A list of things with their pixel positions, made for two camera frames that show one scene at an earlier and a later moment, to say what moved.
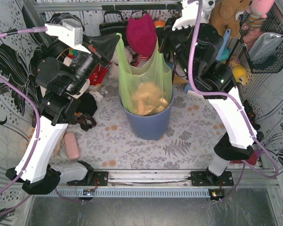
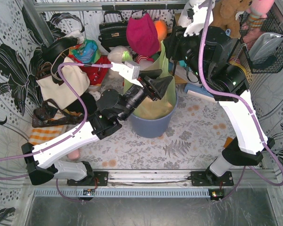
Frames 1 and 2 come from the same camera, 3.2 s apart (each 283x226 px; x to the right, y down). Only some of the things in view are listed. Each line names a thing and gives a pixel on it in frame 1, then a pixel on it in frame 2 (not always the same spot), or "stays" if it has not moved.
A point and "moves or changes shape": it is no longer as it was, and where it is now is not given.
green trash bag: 144,91 moves or changes shape
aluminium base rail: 160,184 stays
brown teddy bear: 223,15 stays
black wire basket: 267,46 stays
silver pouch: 264,46 stays
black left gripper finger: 106,44 -> 159,85
